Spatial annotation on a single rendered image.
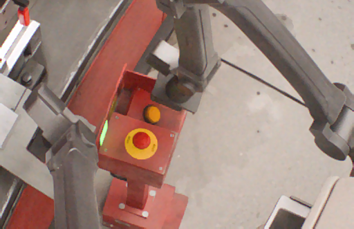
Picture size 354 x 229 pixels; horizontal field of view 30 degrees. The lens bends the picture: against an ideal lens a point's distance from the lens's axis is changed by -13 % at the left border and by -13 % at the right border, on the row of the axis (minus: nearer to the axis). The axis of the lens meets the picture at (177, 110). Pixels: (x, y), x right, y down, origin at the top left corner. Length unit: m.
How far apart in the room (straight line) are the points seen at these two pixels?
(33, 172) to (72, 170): 0.41
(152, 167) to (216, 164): 0.86
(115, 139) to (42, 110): 0.54
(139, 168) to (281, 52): 0.65
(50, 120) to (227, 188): 1.39
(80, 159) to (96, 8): 0.71
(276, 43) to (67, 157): 0.35
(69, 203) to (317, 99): 0.45
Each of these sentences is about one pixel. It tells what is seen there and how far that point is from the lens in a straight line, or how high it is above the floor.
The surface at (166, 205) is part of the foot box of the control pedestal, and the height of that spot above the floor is 0.12.
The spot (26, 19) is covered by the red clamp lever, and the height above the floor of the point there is 1.19.
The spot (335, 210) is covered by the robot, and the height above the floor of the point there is 1.34.
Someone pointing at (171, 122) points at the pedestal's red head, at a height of 0.70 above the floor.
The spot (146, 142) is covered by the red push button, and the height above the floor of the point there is 0.81.
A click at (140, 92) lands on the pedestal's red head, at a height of 0.74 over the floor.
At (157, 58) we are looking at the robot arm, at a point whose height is 1.01.
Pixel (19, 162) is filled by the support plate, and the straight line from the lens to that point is 1.39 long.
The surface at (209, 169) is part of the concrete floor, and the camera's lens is 2.44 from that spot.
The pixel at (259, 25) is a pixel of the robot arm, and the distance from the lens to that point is 1.03.
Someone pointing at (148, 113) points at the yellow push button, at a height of 0.73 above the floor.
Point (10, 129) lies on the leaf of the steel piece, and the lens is 1.41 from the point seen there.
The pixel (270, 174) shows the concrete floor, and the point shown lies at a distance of 2.47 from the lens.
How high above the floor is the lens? 2.30
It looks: 67 degrees down
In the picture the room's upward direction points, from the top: 12 degrees clockwise
